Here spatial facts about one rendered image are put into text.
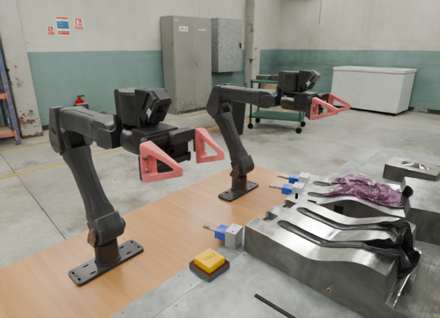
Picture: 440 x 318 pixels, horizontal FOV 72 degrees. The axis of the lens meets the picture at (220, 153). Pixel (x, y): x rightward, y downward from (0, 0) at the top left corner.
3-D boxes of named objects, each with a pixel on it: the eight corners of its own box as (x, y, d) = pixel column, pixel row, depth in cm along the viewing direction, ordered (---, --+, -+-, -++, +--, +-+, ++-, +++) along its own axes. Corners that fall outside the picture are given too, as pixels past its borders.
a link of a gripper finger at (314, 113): (346, 97, 90) (316, 94, 96) (336, 101, 85) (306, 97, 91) (342, 120, 92) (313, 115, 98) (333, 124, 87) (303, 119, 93)
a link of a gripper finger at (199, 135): (232, 134, 53) (195, 124, 59) (203, 143, 48) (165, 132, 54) (232, 170, 55) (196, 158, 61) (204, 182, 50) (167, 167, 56)
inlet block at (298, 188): (267, 194, 120) (268, 182, 118) (270, 189, 124) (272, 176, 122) (300, 201, 114) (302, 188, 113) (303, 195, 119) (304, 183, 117)
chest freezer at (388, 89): (408, 112, 681) (417, 69, 650) (396, 116, 632) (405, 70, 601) (343, 103, 786) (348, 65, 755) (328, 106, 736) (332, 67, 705)
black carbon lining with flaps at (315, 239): (273, 230, 89) (275, 201, 86) (300, 210, 100) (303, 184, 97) (406, 292, 67) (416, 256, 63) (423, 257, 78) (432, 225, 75)
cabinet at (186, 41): (165, 112, 677) (160, 16, 612) (200, 106, 741) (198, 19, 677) (178, 115, 644) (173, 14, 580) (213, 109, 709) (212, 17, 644)
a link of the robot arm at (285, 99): (306, 89, 101) (287, 88, 105) (297, 91, 97) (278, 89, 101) (303, 110, 103) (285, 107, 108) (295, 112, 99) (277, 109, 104)
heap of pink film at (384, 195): (321, 199, 110) (323, 179, 107) (328, 180, 125) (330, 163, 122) (404, 216, 99) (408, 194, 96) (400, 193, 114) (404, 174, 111)
